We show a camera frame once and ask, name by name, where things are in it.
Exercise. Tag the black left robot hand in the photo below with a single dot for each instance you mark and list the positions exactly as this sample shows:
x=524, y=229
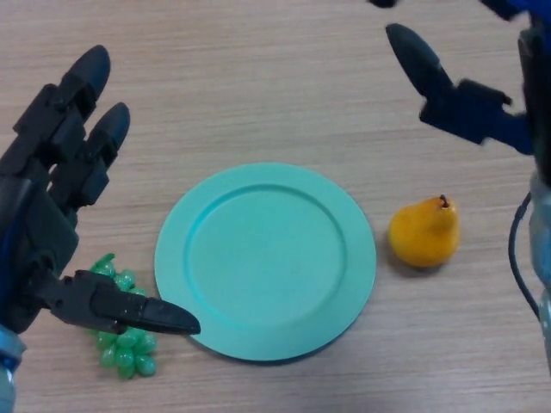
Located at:
x=34, y=232

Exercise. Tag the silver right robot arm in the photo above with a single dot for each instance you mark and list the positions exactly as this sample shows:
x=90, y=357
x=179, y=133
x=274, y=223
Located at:
x=542, y=241

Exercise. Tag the yellow pear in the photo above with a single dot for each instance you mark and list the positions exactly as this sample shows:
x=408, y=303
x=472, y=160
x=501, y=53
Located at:
x=422, y=238

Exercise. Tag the green grape bunch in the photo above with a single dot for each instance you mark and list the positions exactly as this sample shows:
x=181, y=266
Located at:
x=125, y=355

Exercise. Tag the turquoise round plate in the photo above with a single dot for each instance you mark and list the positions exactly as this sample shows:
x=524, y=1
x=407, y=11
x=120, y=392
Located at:
x=264, y=262

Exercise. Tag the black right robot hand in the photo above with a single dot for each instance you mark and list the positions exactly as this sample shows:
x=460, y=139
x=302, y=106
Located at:
x=540, y=86

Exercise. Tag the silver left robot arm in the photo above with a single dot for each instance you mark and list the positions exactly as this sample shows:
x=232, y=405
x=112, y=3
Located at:
x=6, y=374

